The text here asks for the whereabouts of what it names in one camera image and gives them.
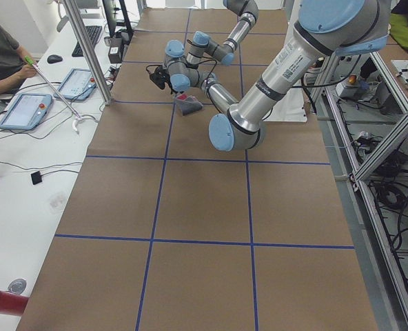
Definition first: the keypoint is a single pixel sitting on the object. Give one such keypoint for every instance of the pink and grey towel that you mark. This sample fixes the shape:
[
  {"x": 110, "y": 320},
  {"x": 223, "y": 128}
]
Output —
[{"x": 187, "y": 104}]

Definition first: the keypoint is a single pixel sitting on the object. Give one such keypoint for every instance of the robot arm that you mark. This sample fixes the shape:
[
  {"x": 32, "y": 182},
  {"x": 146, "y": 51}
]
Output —
[
  {"x": 322, "y": 28},
  {"x": 202, "y": 44}
]

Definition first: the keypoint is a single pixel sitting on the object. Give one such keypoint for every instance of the black power box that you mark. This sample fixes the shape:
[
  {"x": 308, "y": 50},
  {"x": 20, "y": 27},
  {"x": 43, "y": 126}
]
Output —
[{"x": 116, "y": 50}]

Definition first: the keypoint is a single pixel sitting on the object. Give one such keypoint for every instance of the far teach pendant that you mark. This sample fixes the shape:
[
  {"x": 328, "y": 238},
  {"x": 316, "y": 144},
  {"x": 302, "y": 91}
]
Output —
[{"x": 78, "y": 85}]

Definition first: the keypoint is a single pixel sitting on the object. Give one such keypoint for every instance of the teach pendant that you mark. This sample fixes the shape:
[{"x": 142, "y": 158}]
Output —
[
  {"x": 78, "y": 85},
  {"x": 26, "y": 111}
]

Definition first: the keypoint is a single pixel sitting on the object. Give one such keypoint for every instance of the small black square pad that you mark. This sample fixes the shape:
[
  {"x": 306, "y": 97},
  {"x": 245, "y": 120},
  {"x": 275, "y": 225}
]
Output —
[{"x": 36, "y": 177}]

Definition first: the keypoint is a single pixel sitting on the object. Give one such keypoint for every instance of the grey emergency stop box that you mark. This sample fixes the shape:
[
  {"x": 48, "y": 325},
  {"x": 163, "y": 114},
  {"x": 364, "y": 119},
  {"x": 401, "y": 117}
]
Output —
[{"x": 352, "y": 87}]

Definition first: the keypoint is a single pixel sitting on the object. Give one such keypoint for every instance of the near teach pendant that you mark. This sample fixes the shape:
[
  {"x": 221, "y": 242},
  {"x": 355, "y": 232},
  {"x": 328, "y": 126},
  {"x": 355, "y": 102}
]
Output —
[{"x": 26, "y": 111}]

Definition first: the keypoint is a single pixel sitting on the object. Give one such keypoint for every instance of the black computer mouse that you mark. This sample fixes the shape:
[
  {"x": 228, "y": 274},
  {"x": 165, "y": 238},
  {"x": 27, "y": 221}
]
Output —
[{"x": 54, "y": 58}]

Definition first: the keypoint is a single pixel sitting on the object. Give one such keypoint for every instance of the seated person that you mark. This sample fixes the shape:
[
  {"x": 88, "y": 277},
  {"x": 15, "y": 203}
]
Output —
[{"x": 13, "y": 68}]

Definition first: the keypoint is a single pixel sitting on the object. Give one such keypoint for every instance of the red cylinder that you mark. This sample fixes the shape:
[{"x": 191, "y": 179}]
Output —
[{"x": 12, "y": 304}]

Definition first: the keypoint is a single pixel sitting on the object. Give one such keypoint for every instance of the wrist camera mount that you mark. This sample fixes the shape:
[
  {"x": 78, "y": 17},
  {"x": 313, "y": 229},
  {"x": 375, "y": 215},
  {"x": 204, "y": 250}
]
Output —
[{"x": 159, "y": 76}]

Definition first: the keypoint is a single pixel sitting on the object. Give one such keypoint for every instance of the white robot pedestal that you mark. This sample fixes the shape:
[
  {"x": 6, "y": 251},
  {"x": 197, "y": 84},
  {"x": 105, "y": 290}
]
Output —
[{"x": 288, "y": 100}]

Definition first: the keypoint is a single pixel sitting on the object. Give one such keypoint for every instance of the aluminium frame post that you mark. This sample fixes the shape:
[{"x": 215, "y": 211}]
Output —
[{"x": 82, "y": 37}]

